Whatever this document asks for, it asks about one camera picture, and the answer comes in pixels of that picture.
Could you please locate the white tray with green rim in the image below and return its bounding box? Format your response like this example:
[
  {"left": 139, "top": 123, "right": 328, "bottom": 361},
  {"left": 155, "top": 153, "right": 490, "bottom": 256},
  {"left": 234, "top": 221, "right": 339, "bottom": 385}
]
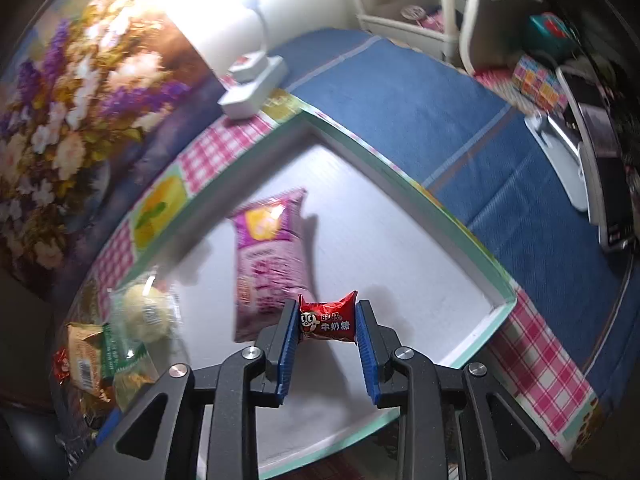
[{"left": 106, "top": 112, "right": 518, "bottom": 480}]

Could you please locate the pink checkered tablecloth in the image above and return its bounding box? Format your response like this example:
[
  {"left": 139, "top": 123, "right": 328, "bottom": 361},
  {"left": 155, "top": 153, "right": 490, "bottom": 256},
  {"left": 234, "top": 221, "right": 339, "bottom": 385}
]
[{"left": 74, "top": 106, "right": 574, "bottom": 479}]

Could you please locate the white shelf unit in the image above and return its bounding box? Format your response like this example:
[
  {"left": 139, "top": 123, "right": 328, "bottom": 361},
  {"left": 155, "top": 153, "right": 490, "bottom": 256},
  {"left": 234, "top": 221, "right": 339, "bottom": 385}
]
[{"left": 339, "top": 0, "right": 501, "bottom": 72}]

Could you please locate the colourful cube box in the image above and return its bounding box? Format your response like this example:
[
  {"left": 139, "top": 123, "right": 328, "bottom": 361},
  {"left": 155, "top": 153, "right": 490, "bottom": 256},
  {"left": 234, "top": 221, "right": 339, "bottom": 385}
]
[{"left": 511, "top": 54, "right": 568, "bottom": 114}]

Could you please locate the floral painting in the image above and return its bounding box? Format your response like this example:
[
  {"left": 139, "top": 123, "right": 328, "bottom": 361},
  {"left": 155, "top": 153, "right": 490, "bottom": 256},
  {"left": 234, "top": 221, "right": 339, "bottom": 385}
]
[{"left": 1, "top": 0, "right": 224, "bottom": 302}]

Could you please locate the round bun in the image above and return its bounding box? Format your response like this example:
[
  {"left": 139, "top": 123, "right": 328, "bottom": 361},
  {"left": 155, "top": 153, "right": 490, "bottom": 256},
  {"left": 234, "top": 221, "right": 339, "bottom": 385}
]
[{"left": 107, "top": 266, "right": 182, "bottom": 353}]

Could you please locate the orange barcode bread packet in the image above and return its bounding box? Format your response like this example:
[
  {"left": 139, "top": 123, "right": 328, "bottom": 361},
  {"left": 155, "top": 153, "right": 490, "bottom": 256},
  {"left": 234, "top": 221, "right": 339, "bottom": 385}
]
[{"left": 66, "top": 322, "right": 112, "bottom": 403}]

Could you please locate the blue plaid bedcover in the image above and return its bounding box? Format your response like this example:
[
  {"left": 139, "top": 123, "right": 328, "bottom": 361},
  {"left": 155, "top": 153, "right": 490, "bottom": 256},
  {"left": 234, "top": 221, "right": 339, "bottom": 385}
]
[{"left": 276, "top": 28, "right": 639, "bottom": 408}]

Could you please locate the small red milk candy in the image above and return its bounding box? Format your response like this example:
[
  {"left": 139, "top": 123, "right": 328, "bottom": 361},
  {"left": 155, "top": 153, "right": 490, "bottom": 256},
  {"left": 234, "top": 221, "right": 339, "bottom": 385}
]
[{"left": 299, "top": 290, "right": 358, "bottom": 342}]

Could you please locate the green white cracker packet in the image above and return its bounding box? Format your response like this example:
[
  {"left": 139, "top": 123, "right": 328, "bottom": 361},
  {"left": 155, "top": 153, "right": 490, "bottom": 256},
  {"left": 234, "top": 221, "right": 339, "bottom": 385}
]
[{"left": 101, "top": 323, "right": 158, "bottom": 411}]

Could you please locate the phone on white stand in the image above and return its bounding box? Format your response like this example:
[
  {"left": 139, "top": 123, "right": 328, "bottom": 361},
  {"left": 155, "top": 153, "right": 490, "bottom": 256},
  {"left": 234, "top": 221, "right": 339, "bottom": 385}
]
[{"left": 525, "top": 66, "right": 634, "bottom": 252}]

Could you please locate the purple snack packet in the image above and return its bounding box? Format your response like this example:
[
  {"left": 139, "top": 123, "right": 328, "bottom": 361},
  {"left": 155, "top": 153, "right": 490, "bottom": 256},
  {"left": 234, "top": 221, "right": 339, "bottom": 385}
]
[{"left": 229, "top": 188, "right": 314, "bottom": 342}]

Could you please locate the red foil candy packet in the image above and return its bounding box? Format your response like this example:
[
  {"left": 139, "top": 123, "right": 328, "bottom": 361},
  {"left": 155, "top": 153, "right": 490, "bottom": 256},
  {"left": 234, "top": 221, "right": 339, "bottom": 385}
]
[{"left": 52, "top": 347, "right": 70, "bottom": 385}]

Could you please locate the white power strip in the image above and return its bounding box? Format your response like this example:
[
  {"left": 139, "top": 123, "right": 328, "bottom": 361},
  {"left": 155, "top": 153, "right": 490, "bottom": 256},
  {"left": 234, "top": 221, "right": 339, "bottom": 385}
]
[{"left": 218, "top": 55, "right": 288, "bottom": 120}]

